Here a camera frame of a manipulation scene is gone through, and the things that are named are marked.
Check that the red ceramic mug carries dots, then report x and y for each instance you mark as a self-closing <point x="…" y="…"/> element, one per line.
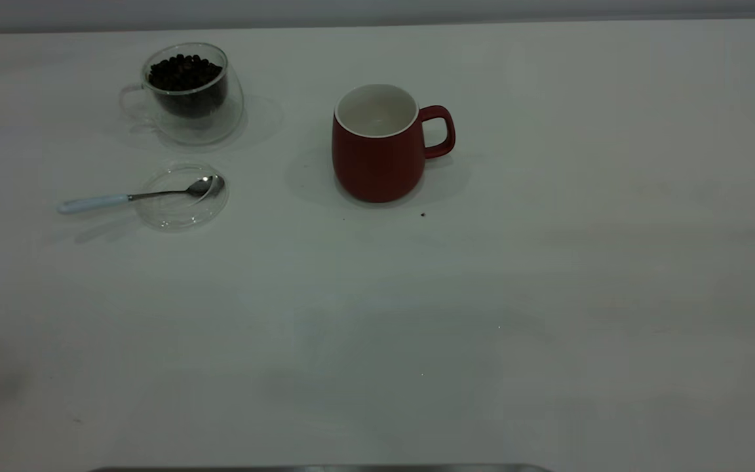
<point x="377" y="167"/>

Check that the coffee beans in glass cup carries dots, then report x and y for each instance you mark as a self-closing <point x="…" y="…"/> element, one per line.
<point x="184" y="75"/>

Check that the clear glass saucer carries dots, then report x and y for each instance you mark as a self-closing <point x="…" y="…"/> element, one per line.
<point x="181" y="213"/>

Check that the clear double-wall glass cup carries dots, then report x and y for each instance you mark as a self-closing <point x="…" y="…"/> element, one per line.
<point x="220" y="124"/>

